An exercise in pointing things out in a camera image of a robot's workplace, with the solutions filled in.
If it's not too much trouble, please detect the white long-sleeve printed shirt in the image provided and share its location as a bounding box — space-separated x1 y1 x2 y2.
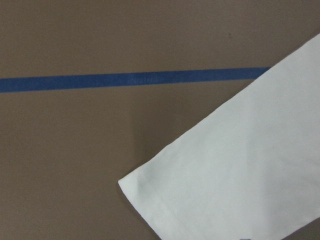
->
118 36 320 240

